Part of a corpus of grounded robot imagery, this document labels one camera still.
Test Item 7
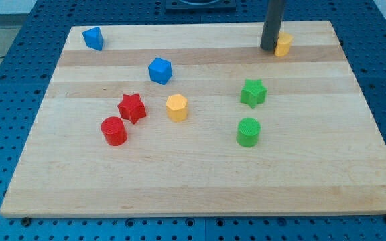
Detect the yellow hexagon block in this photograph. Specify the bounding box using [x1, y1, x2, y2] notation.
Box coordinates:
[166, 94, 188, 122]

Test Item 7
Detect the light wooden board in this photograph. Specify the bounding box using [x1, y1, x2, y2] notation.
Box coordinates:
[0, 21, 386, 218]

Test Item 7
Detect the green cylinder block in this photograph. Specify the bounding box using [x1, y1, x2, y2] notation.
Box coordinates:
[236, 118, 261, 147]

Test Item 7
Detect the blue cube block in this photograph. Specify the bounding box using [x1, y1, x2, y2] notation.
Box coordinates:
[148, 58, 172, 85]

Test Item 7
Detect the red star block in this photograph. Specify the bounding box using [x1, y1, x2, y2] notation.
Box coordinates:
[117, 93, 147, 124]

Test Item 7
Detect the green star block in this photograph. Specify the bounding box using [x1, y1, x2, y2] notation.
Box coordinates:
[240, 79, 267, 108]

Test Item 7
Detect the red cylinder block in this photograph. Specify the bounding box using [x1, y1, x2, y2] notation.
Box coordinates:
[101, 116, 127, 146]

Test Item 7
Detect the yellow block behind rod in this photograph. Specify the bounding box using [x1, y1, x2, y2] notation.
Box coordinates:
[274, 32, 294, 57]

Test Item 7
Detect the blue triangular block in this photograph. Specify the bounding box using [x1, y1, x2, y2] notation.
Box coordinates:
[82, 27, 104, 51]

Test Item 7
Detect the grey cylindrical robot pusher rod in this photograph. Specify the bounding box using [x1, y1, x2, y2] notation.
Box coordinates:
[260, 0, 287, 52]

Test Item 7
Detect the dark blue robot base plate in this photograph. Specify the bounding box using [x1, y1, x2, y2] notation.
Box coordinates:
[162, 0, 237, 12]

